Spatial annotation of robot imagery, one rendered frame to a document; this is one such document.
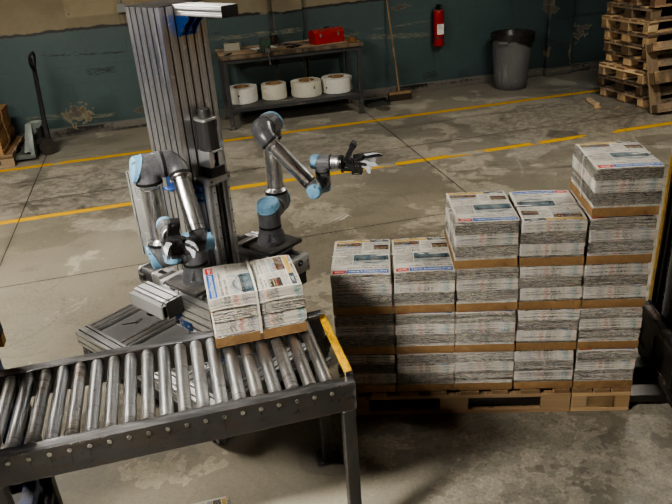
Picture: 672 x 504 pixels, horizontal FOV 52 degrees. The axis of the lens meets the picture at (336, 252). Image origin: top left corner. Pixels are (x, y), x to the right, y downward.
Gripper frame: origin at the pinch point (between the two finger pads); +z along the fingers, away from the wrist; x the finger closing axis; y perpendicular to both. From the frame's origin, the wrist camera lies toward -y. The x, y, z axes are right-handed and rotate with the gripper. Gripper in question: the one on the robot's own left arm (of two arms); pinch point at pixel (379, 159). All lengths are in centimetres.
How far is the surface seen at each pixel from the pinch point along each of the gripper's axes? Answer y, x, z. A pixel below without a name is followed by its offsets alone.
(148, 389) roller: 24, 143, -61
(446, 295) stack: 49, 43, 37
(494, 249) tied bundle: 27, 35, 58
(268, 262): 10, 78, -33
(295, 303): 16, 97, -16
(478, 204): 15, 15, 49
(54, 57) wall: 83, -426, -499
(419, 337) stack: 71, 48, 25
